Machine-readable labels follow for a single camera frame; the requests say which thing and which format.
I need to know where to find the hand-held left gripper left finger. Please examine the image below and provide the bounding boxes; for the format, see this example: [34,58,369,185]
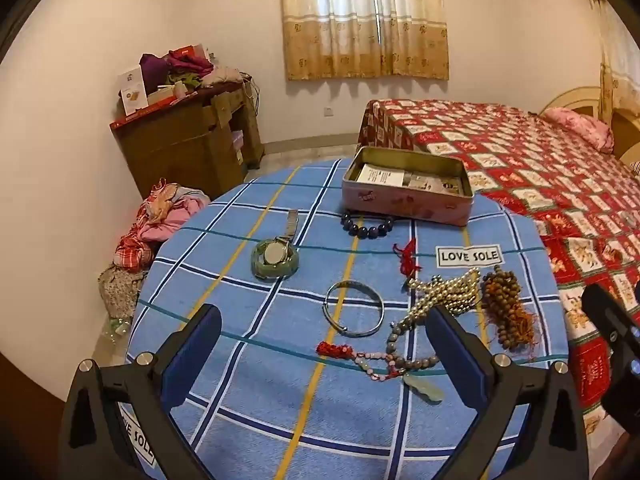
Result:
[59,304,222,480]

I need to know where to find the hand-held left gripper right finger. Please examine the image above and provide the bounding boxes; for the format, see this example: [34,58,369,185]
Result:
[425,305,591,480]

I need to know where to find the grey bead necklace jade pendant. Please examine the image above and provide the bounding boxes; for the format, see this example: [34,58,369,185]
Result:
[386,317,446,403]

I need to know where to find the pearl necklace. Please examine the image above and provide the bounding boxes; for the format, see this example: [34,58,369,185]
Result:
[395,267,482,328]

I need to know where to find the brown wooden bead string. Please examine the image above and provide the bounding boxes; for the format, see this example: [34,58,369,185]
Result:
[481,266,541,348]

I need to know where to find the green jade bangle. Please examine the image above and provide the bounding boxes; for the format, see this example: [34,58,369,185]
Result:
[251,240,300,281]

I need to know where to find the red knotted cord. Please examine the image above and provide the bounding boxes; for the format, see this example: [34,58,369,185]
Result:
[392,237,418,277]

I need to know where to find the silver wristwatch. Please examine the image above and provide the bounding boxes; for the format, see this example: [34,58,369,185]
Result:
[262,210,300,266]

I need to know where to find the pink bead bracelet red tassel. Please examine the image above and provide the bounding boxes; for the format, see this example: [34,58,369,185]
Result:
[316,341,406,380]

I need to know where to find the silver bangle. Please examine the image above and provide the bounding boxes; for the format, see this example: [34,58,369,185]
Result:
[324,281,385,337]

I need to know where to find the dark blue bead bracelet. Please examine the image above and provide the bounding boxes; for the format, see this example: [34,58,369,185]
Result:
[340,211,396,239]

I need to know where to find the pink tin box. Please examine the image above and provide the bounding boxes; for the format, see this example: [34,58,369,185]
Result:
[342,147,474,227]

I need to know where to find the blue plaid tablecloth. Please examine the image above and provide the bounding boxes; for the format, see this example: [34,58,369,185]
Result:
[125,157,571,480]

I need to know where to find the pile of clothes on floor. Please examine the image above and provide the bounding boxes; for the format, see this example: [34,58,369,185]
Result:
[97,178,211,318]

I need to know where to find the white paper cards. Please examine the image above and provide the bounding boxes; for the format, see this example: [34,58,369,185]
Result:
[356,162,463,195]

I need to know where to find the brown wooden cabinet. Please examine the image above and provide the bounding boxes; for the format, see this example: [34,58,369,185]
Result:
[110,80,265,201]

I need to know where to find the pink pillow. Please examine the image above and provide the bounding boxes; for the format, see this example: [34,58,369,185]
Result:
[542,107,615,153]

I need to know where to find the cream wooden headboard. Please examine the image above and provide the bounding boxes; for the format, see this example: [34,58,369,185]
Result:
[539,86,640,171]

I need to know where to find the white printed carton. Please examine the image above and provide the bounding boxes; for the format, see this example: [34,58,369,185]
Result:
[117,67,150,116]

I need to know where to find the pile of clothes on cabinet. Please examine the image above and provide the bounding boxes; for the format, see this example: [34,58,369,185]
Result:
[139,49,246,92]

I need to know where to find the beige side curtain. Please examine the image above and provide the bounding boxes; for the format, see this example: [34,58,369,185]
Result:
[590,0,640,126]

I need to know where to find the beige patterned curtain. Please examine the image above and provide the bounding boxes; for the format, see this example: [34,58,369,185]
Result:
[281,0,450,81]

